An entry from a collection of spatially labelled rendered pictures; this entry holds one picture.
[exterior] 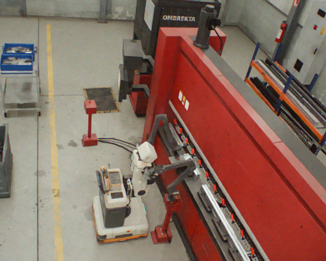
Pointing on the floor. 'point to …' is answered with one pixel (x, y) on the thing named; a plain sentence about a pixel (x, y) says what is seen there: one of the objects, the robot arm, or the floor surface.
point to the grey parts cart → (21, 87)
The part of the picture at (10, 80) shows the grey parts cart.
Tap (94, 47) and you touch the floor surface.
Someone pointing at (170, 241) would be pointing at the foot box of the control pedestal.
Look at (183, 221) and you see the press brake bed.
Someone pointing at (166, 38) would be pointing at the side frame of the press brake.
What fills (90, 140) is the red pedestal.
